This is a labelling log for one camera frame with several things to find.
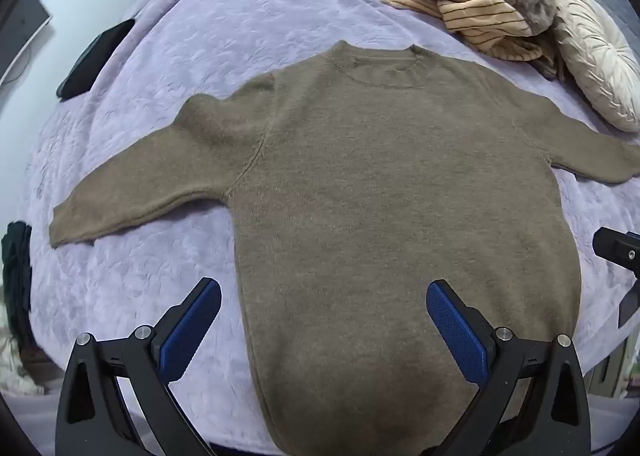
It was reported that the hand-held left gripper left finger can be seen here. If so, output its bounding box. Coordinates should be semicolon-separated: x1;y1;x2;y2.
54;277;222;456

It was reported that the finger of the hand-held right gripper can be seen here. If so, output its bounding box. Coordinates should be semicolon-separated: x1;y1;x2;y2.
618;286;640;329
592;226;640;282

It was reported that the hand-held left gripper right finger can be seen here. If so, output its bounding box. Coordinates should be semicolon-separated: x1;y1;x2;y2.
426;279;592;456

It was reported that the brown knit sweater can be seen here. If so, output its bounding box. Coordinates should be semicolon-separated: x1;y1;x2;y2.
49;40;640;456

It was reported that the light crumpled cloth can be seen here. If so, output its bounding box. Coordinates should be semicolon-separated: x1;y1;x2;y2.
0;326;46;397

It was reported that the dark green cloth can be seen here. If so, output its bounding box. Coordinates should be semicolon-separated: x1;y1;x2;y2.
0;221;33;342

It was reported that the round cream pleated pillow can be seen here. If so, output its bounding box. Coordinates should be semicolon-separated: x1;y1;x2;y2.
550;0;640;133

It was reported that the black flat case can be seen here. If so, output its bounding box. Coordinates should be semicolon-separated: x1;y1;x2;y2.
56;18;137;102

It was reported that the purple embossed blanket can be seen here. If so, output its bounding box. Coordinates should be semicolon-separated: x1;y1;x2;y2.
15;0;640;452

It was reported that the dark monitor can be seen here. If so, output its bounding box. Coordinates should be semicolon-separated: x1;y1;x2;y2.
0;0;53;87

